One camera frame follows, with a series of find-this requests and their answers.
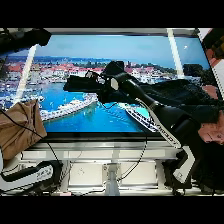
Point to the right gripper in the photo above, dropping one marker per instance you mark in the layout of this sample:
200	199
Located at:
90	84

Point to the blue jeans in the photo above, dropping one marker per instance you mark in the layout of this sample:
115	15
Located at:
180	93

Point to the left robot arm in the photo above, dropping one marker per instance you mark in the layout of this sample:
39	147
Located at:
26	176

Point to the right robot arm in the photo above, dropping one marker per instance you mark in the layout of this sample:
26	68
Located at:
160	116

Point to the brown garment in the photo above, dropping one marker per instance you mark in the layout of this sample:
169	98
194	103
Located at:
20	133

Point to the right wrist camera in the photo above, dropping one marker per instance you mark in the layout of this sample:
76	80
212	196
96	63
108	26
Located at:
115	67

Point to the silver frame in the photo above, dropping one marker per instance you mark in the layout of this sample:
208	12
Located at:
111	186

